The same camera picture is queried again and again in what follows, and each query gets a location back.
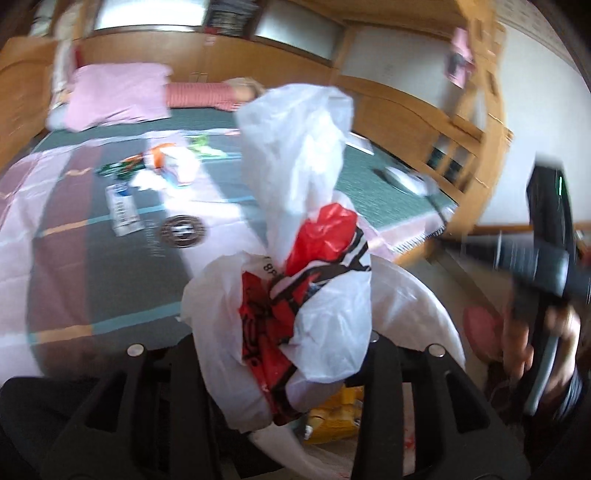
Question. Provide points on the striped plush doll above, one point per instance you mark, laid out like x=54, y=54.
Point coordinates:
x=228, y=95

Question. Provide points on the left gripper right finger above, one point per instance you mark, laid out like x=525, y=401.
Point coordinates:
x=458, y=434

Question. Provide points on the white blue striped packet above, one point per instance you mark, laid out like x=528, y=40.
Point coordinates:
x=179, y=165

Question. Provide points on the pink hanging cloth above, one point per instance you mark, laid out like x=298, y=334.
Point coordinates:
x=460, y=64

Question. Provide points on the pink pillow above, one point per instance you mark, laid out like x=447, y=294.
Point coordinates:
x=109, y=94

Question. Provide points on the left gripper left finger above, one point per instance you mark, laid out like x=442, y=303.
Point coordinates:
x=149, y=418

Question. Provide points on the white plastic bag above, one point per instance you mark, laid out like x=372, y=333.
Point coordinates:
x=293, y=143

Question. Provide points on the orange wrapper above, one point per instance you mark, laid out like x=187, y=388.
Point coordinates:
x=154, y=157

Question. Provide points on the yellow snack bag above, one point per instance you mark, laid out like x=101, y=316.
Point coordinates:
x=338, y=418

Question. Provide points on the red snack wrapper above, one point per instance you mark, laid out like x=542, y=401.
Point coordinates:
x=314, y=318

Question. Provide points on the dark green snack packet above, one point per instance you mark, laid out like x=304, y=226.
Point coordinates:
x=123, y=169

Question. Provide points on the wooden bunk bed frame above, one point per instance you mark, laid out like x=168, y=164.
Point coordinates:
x=463, y=152

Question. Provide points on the white printed paper packet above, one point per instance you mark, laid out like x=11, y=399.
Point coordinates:
x=123, y=212

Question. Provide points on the person's right hand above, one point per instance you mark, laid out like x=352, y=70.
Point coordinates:
x=540, y=340

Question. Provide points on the pink slipper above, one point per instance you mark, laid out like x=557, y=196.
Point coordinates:
x=484, y=333

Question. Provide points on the green candy wrapper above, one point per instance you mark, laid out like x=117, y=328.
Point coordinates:
x=199, y=144

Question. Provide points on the wooden wall cabinets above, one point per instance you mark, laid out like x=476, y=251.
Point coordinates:
x=207, y=58

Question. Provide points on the pink grey striped blanket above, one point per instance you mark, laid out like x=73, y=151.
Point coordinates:
x=73, y=294

